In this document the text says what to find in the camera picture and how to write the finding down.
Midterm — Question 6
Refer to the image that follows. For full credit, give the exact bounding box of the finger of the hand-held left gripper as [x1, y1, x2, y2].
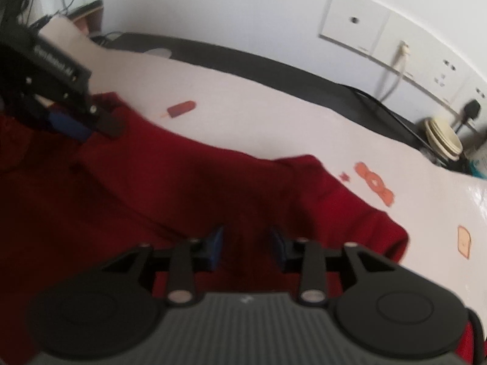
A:
[63, 90, 125, 139]
[21, 97, 93, 143]

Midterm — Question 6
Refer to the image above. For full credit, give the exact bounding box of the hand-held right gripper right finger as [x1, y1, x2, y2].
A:
[266, 225, 399, 307]

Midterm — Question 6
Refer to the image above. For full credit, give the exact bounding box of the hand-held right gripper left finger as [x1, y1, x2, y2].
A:
[101, 225, 226, 308]

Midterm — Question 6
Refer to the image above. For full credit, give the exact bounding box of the red shirt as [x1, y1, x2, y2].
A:
[0, 91, 478, 365]

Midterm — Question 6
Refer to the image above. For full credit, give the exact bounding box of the brown wooden board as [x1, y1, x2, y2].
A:
[68, 0, 104, 42]

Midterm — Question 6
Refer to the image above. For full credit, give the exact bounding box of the white printed tablecloth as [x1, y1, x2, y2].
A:
[38, 15, 487, 350]

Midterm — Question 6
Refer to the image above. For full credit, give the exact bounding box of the stack of cream plates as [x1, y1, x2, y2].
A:
[424, 117, 464, 161]

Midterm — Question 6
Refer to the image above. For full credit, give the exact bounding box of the teal white packet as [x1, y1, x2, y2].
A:
[470, 148, 487, 179]

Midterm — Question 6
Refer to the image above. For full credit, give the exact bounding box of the black power plug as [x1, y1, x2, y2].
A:
[451, 99, 482, 134]

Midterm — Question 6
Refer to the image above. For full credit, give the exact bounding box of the black cable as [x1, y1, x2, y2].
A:
[344, 85, 432, 149]

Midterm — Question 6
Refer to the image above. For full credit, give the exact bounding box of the white plugged cable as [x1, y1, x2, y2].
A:
[375, 40, 411, 101]

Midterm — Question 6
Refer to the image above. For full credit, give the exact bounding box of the white power wall socket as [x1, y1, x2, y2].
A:
[413, 42, 481, 107]
[453, 72, 487, 130]

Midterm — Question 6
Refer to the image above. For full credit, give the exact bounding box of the white data wall socket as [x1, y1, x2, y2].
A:
[368, 11, 444, 84]

